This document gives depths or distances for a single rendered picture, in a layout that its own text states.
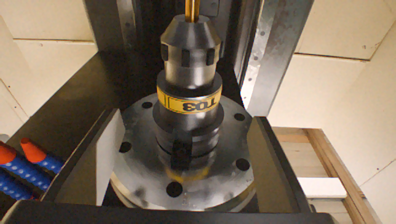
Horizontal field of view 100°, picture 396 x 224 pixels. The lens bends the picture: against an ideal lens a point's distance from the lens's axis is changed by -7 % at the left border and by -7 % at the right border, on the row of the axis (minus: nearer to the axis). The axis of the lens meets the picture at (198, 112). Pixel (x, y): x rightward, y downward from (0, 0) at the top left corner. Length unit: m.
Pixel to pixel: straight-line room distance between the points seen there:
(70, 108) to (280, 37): 0.62
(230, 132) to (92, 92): 0.37
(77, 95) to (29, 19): 0.86
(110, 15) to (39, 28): 0.68
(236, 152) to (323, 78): 1.19
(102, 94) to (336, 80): 1.27
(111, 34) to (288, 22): 0.56
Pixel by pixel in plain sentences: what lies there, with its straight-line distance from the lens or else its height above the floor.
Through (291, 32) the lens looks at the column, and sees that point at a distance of 0.68.
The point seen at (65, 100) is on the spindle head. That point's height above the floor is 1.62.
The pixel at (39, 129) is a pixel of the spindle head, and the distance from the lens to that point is 0.44.
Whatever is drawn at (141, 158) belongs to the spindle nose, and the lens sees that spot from 0.16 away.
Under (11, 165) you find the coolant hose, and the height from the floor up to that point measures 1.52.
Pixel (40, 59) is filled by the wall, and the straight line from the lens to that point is 1.40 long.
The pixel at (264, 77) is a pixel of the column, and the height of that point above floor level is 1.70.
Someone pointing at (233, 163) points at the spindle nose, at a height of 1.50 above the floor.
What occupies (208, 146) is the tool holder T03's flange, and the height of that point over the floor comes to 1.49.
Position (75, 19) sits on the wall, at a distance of 1.15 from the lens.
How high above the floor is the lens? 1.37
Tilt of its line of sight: 41 degrees up
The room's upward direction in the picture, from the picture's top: 176 degrees counter-clockwise
